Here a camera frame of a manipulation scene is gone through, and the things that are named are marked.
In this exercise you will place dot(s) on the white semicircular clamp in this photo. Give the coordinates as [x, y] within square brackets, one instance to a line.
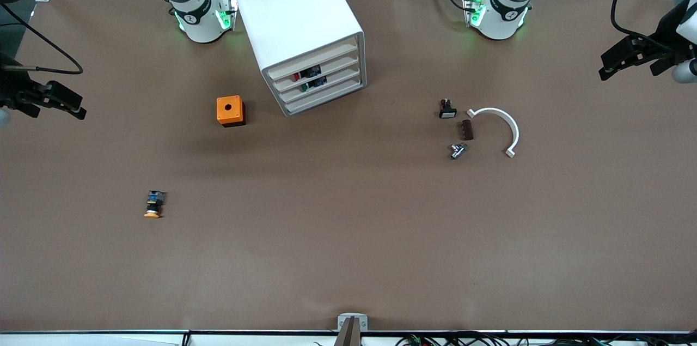
[493, 111]

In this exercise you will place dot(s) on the yellow mushroom push button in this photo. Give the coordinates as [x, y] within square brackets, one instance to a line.
[154, 204]

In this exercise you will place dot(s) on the red mushroom push button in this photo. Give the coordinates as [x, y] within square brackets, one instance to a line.
[297, 77]

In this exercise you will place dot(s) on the white drawer cabinet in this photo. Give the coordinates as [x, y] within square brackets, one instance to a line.
[288, 8]

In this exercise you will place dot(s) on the silver metal fitting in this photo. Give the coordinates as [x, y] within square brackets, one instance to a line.
[458, 150]

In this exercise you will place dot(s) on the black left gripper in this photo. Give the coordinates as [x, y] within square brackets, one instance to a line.
[656, 49]

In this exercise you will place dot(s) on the white table edge rail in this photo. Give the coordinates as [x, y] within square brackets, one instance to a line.
[109, 339]

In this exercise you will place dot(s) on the grey metal table bracket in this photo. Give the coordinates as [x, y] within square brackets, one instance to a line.
[352, 324]

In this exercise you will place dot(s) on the green push button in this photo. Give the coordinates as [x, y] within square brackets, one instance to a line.
[304, 86]

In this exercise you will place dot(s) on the black rectangular white-faced button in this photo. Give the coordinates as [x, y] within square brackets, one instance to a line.
[447, 111]

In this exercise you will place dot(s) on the white plastic drawer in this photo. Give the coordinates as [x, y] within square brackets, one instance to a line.
[343, 73]
[337, 49]
[343, 61]
[343, 87]

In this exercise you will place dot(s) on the dark brown plastic block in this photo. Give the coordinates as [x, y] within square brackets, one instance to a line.
[466, 130]

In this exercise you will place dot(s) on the orange button enclosure box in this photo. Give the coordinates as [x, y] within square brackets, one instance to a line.
[237, 103]

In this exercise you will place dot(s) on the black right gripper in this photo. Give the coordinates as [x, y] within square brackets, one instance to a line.
[12, 88]

